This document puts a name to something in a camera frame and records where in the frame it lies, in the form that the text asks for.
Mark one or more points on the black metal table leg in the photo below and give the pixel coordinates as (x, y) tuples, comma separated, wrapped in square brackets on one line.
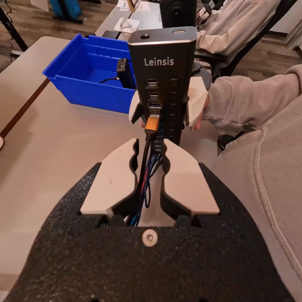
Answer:
[(11, 28)]

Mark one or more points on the white board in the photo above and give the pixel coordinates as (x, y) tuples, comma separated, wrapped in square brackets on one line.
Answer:
[(40, 4)]

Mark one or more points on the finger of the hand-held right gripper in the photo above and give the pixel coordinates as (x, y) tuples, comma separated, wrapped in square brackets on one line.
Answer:
[(134, 108), (197, 99)]

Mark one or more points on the blue plastic bin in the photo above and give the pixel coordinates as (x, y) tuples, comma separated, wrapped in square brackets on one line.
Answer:
[(94, 94)]

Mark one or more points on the black chair foot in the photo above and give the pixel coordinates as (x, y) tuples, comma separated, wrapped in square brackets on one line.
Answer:
[(230, 141)]

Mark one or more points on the person's beige hoodie torso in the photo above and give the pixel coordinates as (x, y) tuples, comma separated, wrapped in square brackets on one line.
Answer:
[(271, 188)]

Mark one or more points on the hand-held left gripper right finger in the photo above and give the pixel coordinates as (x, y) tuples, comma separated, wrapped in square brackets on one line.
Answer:
[(188, 184)]

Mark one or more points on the black office chair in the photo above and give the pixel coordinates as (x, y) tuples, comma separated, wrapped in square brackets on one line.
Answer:
[(236, 63)]

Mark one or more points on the person's right hand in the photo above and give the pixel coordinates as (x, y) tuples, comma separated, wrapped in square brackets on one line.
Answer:
[(197, 126)]

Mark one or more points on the person's right forearm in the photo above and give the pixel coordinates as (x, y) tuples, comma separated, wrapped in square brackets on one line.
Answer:
[(247, 99)]

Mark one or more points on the white paper sheet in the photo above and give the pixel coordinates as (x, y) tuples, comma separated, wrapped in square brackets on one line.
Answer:
[(122, 4)]

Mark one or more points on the small black usb hub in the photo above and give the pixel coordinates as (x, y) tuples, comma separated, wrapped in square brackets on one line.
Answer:
[(125, 75)]

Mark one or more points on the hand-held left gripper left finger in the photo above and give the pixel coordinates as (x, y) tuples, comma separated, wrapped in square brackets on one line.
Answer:
[(111, 179)]

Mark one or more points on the white stand base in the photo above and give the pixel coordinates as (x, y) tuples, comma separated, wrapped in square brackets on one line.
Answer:
[(128, 25)]

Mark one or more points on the blue table frame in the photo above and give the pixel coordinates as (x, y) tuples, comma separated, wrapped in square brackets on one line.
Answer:
[(68, 9)]

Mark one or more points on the black flat device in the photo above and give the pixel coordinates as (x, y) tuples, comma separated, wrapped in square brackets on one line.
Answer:
[(111, 34)]

